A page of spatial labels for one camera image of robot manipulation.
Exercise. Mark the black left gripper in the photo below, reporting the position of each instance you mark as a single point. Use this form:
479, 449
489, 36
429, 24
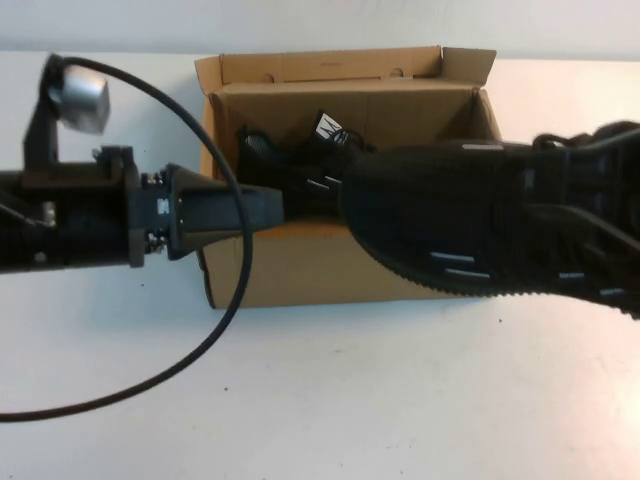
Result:
155, 210

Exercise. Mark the black mesh sneaker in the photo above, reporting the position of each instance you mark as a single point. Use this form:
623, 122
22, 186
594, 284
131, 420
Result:
425, 200
310, 165

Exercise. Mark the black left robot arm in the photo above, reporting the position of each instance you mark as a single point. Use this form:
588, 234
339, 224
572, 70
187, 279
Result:
75, 240

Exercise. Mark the brown cardboard shoe box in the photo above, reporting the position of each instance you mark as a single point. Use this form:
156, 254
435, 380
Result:
310, 270

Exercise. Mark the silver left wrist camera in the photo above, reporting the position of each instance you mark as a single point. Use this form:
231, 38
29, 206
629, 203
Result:
82, 100

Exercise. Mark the dark left camera mount bracket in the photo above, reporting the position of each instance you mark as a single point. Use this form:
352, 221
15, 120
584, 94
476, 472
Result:
42, 145

